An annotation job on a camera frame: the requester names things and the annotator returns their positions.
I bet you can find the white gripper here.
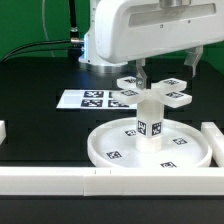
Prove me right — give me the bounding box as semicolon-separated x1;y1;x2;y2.
95;0;224;89

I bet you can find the white cross-shaped table base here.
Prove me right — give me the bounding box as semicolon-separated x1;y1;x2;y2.
112;77;192;108

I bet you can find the white round table top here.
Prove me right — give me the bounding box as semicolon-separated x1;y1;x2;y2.
87;117;212;170

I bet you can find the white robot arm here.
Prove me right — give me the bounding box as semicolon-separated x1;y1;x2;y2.
80;0;224;89

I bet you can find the white right fence bar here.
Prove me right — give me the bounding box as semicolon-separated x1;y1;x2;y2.
201;122;224;168

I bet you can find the white fence bar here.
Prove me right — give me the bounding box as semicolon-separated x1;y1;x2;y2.
0;120;6;145
0;167;224;196
201;122;224;168

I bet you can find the white marker sheet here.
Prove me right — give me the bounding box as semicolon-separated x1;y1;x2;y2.
57;90;137;110

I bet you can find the white left fence bar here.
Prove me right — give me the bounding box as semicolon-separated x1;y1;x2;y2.
0;120;6;145

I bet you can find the white front fence bar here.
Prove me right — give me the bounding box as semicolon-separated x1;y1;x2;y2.
0;167;224;196

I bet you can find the black vertical cable connector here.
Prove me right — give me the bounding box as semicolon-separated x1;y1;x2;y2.
68;0;80;59

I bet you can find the thin grey cable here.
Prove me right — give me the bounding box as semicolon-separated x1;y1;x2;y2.
41;0;56;58

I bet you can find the black cable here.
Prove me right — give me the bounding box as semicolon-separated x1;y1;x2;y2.
0;37;85;64

